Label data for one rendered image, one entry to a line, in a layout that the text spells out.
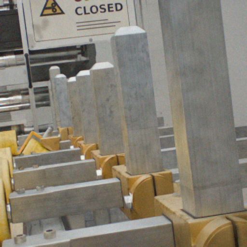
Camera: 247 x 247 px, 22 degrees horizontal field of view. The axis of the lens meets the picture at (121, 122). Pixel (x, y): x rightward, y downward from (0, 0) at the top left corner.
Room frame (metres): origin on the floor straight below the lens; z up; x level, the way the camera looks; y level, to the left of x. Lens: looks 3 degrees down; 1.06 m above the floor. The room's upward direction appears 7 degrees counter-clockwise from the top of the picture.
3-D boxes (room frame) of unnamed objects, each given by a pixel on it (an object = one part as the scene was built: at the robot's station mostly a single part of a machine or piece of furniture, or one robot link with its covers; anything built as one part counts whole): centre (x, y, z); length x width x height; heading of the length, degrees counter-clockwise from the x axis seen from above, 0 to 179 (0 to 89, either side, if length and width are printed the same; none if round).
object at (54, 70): (2.17, 0.21, 0.93); 0.04 x 0.04 x 0.48; 9
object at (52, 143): (1.45, 0.20, 0.95); 0.10 x 0.04 x 0.10; 99
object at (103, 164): (0.96, 0.02, 0.95); 0.14 x 0.06 x 0.05; 9
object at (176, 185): (0.52, -0.05, 0.98); 0.02 x 0.02 x 0.01
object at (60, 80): (1.92, 0.17, 0.89); 0.04 x 0.04 x 0.48; 9
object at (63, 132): (1.95, 0.17, 0.95); 0.14 x 0.06 x 0.05; 9
